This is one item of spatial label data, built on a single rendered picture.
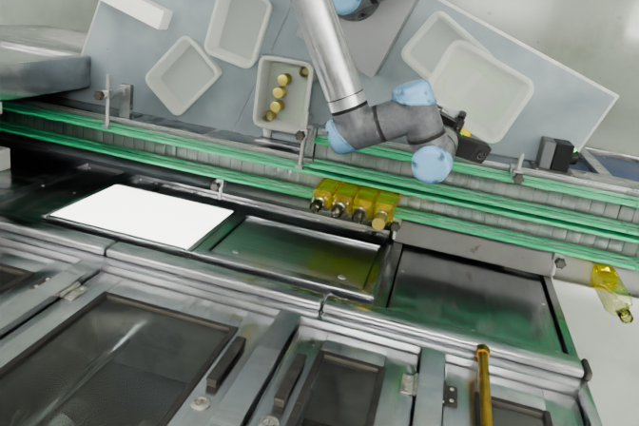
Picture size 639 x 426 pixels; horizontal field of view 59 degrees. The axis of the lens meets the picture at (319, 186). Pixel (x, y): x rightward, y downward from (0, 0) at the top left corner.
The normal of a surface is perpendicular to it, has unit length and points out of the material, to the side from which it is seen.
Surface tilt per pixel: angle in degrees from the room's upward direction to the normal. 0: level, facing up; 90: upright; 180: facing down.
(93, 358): 90
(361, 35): 1
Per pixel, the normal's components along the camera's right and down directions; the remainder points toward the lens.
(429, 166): -0.31, 0.40
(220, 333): 0.14, -0.94
